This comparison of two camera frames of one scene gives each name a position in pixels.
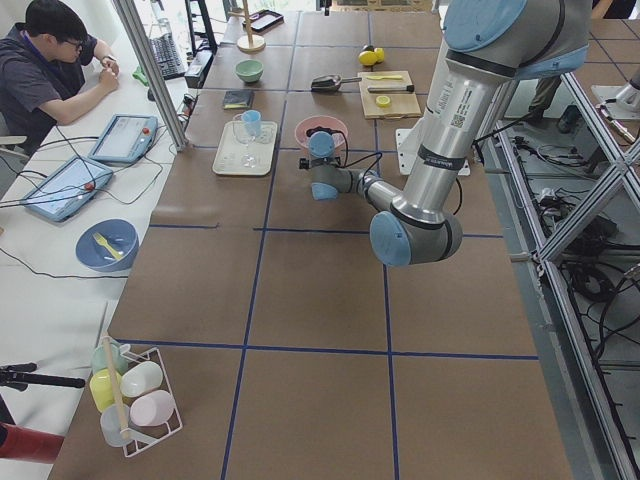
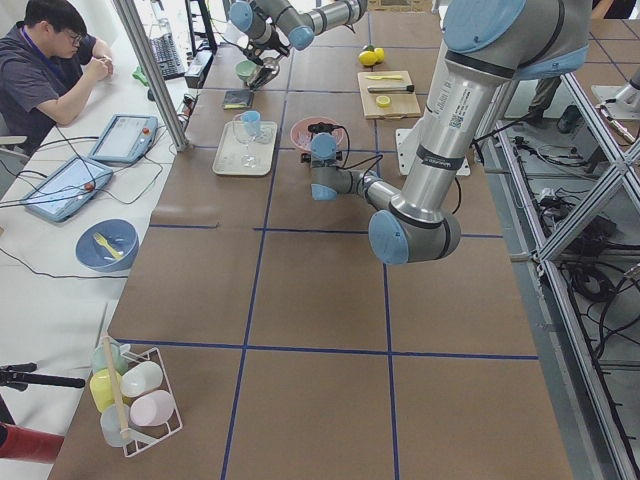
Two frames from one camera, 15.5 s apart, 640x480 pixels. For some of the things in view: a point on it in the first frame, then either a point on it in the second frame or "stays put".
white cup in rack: x=140 y=377 stays put
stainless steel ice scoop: x=328 y=83 -> x=270 y=67
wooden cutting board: x=388 y=104 stays put
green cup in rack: x=99 y=359 stays put
